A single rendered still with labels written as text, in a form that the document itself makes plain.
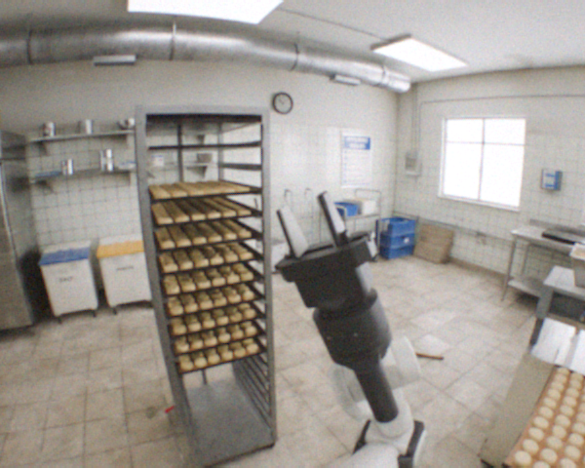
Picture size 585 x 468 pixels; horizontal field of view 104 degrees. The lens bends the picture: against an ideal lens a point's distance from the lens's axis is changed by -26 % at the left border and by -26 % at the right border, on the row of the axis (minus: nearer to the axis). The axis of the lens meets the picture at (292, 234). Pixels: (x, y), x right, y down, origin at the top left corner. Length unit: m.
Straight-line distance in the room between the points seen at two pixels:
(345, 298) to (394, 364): 0.12
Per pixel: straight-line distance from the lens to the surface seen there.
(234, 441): 1.90
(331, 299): 0.36
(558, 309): 1.59
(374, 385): 0.38
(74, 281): 3.57
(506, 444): 1.95
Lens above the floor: 1.64
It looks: 15 degrees down
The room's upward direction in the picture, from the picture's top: straight up
